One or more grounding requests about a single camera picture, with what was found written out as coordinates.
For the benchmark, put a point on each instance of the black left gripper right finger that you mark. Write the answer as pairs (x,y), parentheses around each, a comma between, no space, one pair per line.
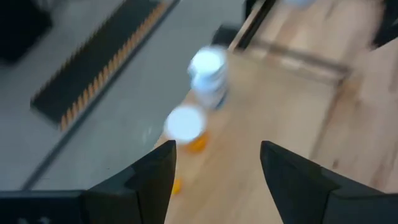
(311,199)

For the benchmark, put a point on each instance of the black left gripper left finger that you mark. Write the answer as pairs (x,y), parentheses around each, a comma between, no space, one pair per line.
(124,202)

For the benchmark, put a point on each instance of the small orange bottle white cap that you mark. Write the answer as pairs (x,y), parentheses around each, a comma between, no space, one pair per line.
(177,186)

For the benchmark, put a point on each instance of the large orange bottle white cap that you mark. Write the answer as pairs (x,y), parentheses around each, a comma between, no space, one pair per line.
(185,124)

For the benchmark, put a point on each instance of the white round bottle blue label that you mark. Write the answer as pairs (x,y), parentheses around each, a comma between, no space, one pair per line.
(208,74)

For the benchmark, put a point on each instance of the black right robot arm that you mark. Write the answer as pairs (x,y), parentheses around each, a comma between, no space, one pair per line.
(387,21)

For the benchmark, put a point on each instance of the black floor mat striped edges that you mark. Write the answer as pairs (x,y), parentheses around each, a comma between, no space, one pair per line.
(93,68)

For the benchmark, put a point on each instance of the black aluminium rig frame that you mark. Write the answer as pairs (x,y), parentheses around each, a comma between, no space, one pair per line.
(256,21)

